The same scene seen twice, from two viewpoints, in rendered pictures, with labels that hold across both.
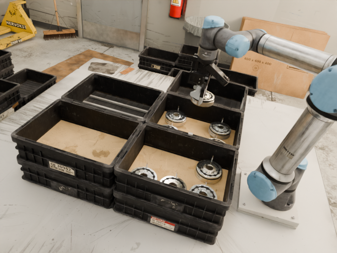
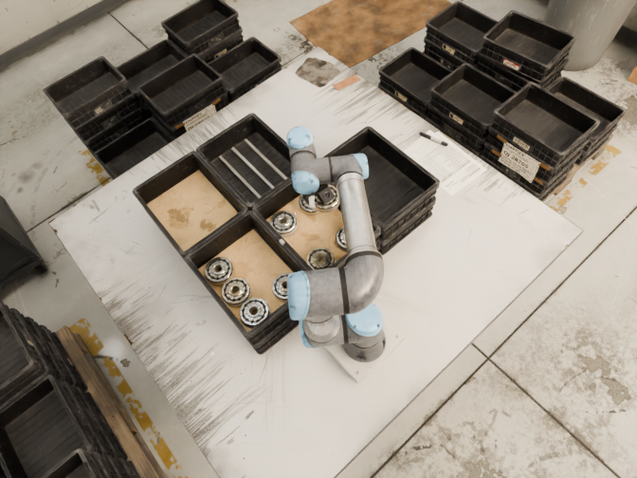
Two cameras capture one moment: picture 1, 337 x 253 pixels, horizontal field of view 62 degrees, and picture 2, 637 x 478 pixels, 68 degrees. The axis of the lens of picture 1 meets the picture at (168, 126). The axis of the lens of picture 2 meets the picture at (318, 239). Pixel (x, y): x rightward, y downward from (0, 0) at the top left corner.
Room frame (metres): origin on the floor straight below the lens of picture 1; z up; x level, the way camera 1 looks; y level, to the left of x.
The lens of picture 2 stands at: (0.42, -0.81, 2.39)
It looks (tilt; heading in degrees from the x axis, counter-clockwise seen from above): 60 degrees down; 47
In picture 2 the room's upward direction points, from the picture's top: 10 degrees counter-clockwise
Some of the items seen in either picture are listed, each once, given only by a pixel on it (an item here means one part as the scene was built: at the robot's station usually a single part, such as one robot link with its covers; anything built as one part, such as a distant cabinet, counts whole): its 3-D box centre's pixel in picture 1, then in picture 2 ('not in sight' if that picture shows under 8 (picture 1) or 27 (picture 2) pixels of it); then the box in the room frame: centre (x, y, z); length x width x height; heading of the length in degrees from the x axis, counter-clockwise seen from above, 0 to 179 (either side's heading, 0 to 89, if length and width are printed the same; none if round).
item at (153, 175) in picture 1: (143, 176); (218, 269); (0.71, 0.06, 0.86); 0.10 x 0.10 x 0.01
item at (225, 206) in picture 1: (180, 160); (249, 269); (0.76, -0.06, 0.92); 0.40 x 0.30 x 0.02; 79
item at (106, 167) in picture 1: (81, 130); (190, 200); (0.84, 0.33, 0.92); 0.40 x 0.30 x 0.02; 79
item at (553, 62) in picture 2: (195, 72); (518, 70); (2.79, -0.19, 0.37); 0.42 x 0.34 x 0.46; 80
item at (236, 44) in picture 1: (234, 42); (310, 173); (1.01, -0.19, 1.29); 0.11 x 0.11 x 0.08; 44
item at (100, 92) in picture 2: not in sight; (102, 113); (1.14, 1.69, 0.37); 0.40 x 0.30 x 0.45; 170
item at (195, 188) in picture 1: (202, 195); (254, 311); (0.67, -0.16, 0.86); 0.10 x 0.10 x 0.01
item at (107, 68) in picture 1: (102, 67); (317, 70); (1.86, 0.54, 0.71); 0.22 x 0.19 x 0.01; 80
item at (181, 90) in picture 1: (206, 98); (374, 183); (1.35, -0.18, 0.87); 0.40 x 0.30 x 0.11; 79
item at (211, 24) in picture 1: (212, 32); (301, 146); (1.07, -0.11, 1.30); 0.09 x 0.08 x 0.11; 44
